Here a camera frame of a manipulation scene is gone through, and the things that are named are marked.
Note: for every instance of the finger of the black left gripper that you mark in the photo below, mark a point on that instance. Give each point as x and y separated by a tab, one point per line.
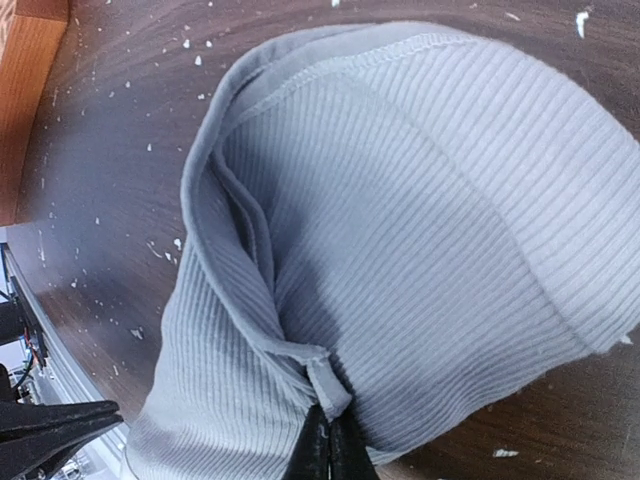
37	440

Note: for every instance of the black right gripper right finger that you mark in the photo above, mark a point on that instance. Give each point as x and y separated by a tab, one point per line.
349	459

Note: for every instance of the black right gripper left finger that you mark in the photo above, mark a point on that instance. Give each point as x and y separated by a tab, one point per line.
310	456

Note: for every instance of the grey beige sock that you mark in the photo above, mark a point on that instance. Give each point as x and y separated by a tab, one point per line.
400	221

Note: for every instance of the brown wooden organizer box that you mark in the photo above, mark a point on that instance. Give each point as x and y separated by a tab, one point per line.
31	32

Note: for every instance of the aluminium front rail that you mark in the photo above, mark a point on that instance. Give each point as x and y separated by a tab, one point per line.
43	371

